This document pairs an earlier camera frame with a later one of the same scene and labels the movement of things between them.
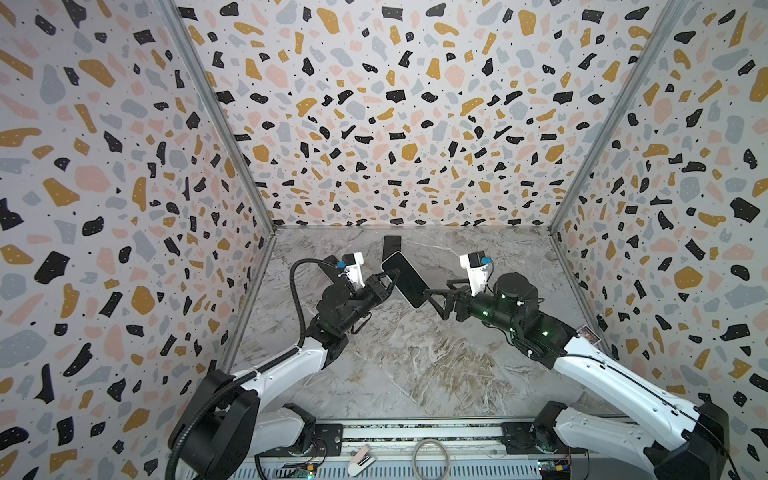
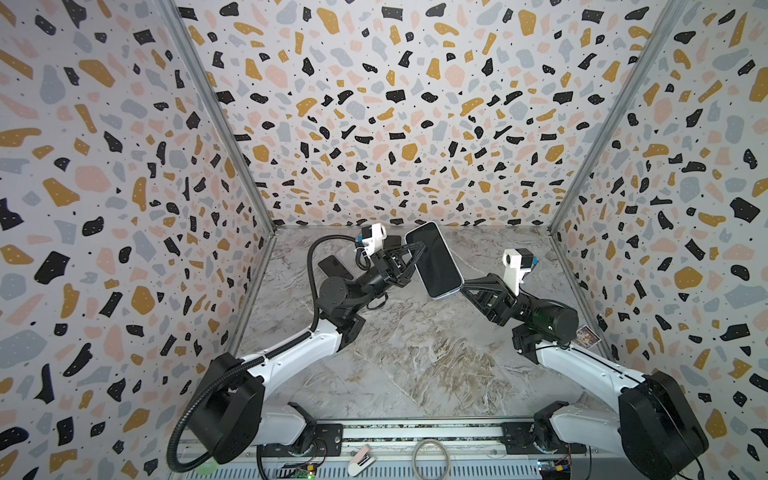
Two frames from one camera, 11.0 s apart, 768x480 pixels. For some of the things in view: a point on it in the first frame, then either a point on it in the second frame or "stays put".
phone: x=409 y=283 -> x=437 y=268
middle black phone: x=391 y=244 stays put
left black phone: x=332 y=273 stays put
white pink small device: x=361 y=461 stays put
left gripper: x=375 y=291 -> x=386 y=269
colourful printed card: x=589 y=335 stays put
